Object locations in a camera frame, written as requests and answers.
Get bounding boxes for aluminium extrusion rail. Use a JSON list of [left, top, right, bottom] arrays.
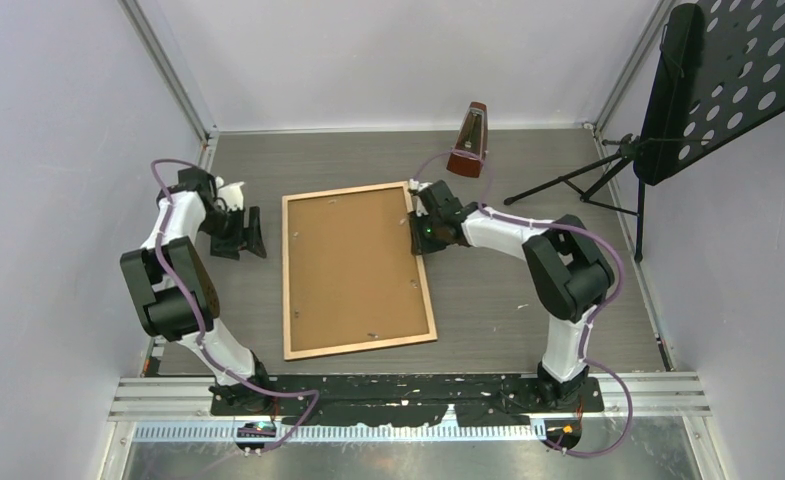
[[108, 372, 712, 443]]

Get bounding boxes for brown cardboard backing board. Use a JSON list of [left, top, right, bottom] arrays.
[[288, 188, 431, 353]]

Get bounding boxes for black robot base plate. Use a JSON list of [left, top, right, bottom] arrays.
[[209, 373, 604, 427]]

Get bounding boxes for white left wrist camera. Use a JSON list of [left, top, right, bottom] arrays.
[[217, 181, 245, 212]]

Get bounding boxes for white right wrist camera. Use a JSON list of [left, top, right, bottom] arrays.
[[407, 182, 431, 217]]

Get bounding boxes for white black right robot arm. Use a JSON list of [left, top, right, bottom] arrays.
[[407, 179, 616, 411]]

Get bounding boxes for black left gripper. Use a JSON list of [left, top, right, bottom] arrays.
[[199, 205, 266, 261]]

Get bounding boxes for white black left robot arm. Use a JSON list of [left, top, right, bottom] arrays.
[[120, 161, 275, 414]]

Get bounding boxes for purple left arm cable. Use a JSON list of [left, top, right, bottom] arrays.
[[150, 158, 322, 455]]

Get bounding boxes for brown wooden metronome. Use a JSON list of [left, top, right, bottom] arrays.
[[446, 102, 488, 178]]

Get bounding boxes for black perforated music stand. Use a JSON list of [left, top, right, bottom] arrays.
[[505, 0, 785, 263]]

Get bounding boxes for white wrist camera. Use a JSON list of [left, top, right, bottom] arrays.
[[407, 182, 431, 217], [217, 181, 245, 212]]

